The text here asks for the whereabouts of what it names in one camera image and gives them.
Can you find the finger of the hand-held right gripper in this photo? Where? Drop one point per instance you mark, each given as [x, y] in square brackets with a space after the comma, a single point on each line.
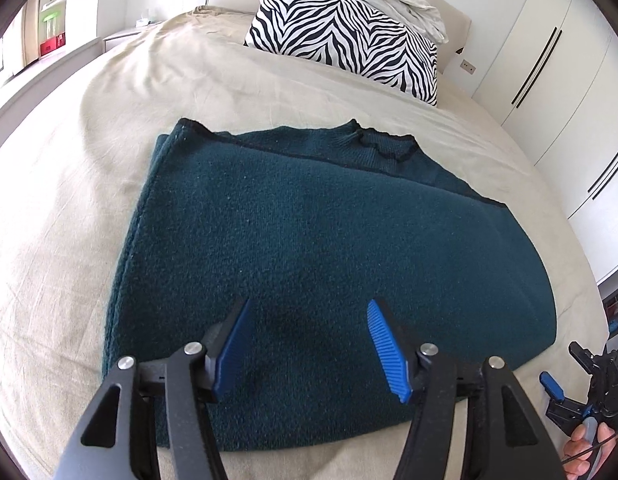
[552, 385]
[583, 358]

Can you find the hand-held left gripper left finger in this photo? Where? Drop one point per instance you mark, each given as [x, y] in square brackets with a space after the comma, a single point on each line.
[234, 350]

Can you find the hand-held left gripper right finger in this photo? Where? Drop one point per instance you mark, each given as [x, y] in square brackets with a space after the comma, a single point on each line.
[389, 355]

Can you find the dark teal knit sweater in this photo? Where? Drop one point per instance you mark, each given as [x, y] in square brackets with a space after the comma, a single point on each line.
[314, 240]

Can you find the person's right hand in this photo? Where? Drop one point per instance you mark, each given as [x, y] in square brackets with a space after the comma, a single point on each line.
[579, 460]

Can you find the bed with beige sheet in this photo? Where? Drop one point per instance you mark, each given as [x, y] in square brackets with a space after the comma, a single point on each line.
[114, 110]

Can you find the white wardrobe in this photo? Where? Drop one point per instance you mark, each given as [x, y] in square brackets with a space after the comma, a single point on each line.
[579, 60]

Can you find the zebra print pillow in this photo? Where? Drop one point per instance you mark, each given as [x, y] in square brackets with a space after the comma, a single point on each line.
[349, 35]

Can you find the white nightstand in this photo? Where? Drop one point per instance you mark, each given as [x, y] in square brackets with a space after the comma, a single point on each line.
[121, 39]

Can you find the white window ledge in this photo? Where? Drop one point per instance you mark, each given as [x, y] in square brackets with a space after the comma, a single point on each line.
[34, 85]

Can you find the small white tissue box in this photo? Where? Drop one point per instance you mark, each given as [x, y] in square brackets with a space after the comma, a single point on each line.
[144, 21]

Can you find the red box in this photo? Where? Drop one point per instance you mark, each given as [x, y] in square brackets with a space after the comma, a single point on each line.
[53, 44]

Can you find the light green stand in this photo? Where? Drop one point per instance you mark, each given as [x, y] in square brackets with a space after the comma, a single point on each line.
[51, 17]

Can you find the single wall socket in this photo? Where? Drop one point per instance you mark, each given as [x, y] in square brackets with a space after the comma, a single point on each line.
[468, 66]

